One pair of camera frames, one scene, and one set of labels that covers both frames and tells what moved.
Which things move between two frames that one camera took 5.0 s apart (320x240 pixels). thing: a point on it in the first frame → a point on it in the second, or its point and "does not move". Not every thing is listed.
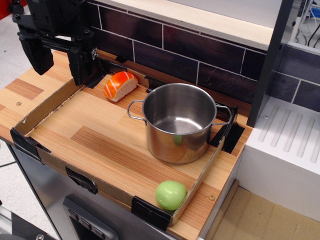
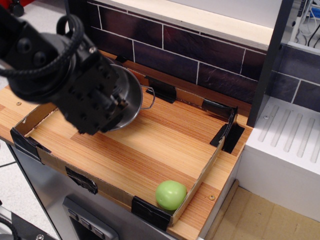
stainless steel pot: (179, 118) → (129, 88)
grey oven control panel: (86, 223) does not move
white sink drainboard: (281, 159) does not move
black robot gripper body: (58, 23) → (91, 104)
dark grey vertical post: (275, 43) does not move
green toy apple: (170, 195) does not move
